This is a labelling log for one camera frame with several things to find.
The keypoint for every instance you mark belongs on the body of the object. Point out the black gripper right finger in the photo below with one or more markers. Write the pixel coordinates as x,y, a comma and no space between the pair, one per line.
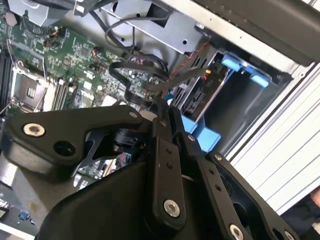
215,180

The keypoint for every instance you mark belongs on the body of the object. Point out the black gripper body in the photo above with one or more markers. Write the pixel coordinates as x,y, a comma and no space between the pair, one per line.
112,212

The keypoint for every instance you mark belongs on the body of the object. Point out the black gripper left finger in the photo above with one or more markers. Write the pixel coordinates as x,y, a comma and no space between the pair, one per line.
75,125

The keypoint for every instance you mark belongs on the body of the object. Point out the hard disk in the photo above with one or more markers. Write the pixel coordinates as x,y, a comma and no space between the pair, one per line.
197,100

